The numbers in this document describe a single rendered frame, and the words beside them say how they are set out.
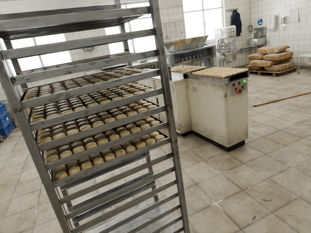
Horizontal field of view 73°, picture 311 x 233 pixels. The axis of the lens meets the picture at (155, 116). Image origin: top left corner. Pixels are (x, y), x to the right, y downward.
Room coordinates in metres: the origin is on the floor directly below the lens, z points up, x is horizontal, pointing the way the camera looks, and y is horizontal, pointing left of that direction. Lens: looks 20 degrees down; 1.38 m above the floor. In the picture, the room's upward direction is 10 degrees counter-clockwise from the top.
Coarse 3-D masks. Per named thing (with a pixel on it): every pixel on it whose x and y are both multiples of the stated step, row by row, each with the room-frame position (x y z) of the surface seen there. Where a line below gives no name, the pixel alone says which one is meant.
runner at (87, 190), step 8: (152, 160) 0.96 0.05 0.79; (160, 160) 0.98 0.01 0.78; (136, 168) 0.92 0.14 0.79; (144, 168) 0.94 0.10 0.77; (120, 176) 0.88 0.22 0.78; (96, 184) 0.84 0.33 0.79; (104, 184) 0.85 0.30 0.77; (80, 192) 0.81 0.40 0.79; (88, 192) 0.82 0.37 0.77; (64, 200) 0.78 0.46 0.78
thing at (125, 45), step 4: (116, 0) 1.39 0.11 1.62; (120, 28) 1.39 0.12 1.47; (124, 28) 1.40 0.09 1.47; (120, 32) 1.41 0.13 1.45; (124, 44) 1.39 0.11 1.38; (128, 44) 1.40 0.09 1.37; (124, 48) 1.39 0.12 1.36; (128, 48) 1.40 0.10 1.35; (128, 64) 1.39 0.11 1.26; (148, 156) 1.40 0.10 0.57; (148, 160) 1.39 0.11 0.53; (148, 168) 1.40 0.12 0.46; (152, 188) 1.40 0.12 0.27; (156, 196) 1.40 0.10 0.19; (156, 200) 1.40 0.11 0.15
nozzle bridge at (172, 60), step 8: (200, 48) 2.86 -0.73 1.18; (208, 48) 3.02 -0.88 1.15; (168, 56) 2.71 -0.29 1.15; (176, 56) 2.80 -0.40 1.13; (192, 56) 2.90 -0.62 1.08; (200, 56) 2.96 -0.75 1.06; (208, 56) 2.95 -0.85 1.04; (168, 64) 2.74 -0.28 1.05; (176, 64) 2.74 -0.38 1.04; (208, 64) 3.06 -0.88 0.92; (168, 72) 2.77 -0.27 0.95
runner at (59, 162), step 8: (152, 128) 0.97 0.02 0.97; (160, 128) 0.99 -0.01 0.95; (128, 136) 0.92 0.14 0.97; (136, 136) 0.93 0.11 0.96; (104, 144) 0.87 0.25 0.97; (112, 144) 0.88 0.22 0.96; (80, 152) 0.83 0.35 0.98; (88, 152) 0.84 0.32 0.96; (96, 152) 0.85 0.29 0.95; (56, 160) 0.79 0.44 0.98; (64, 160) 0.80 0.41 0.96; (72, 160) 0.81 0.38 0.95; (48, 168) 0.77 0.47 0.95
